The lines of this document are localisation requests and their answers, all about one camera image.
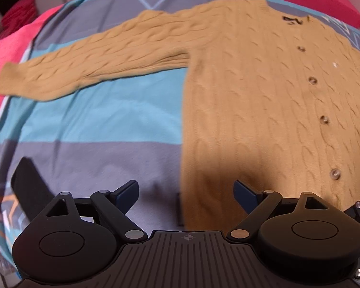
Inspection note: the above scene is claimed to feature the tan cable-knit cardigan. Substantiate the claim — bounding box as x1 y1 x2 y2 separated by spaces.
0 0 360 230

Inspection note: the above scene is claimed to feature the blue grey patterned blanket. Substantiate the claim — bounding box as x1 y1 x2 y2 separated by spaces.
0 0 360 280

